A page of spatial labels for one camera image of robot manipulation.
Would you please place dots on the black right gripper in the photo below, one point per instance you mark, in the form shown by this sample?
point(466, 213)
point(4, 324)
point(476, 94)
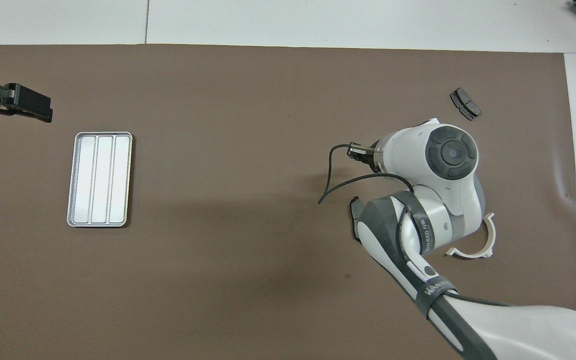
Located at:
point(372, 156)

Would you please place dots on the short dark brake pad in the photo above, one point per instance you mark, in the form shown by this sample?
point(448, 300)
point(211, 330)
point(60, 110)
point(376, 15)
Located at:
point(465, 104)

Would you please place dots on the silver ribbed metal tray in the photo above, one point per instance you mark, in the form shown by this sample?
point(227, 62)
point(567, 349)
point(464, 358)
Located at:
point(99, 179)

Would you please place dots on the brown table mat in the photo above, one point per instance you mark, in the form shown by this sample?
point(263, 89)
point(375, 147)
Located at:
point(218, 125)

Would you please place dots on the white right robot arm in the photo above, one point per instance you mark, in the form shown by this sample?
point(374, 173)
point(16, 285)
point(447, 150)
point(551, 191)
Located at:
point(448, 155)

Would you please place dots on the white curved plastic bracket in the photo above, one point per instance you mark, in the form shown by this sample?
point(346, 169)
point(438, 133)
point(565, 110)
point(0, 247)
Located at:
point(468, 254)

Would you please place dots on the long dark brake pad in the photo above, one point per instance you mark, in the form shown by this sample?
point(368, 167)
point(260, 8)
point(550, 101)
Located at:
point(354, 215)

